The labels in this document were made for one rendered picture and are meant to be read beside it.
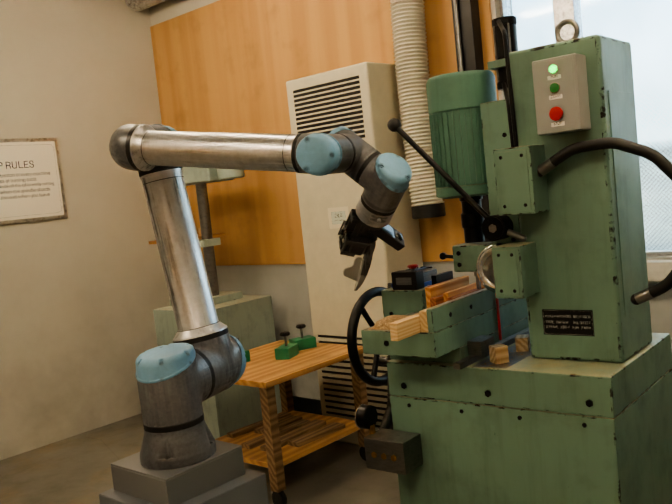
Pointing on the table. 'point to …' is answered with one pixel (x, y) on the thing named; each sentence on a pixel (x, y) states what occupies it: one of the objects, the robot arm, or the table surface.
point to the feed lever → (501, 226)
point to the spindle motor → (459, 129)
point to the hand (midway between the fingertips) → (354, 269)
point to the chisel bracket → (467, 256)
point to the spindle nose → (471, 221)
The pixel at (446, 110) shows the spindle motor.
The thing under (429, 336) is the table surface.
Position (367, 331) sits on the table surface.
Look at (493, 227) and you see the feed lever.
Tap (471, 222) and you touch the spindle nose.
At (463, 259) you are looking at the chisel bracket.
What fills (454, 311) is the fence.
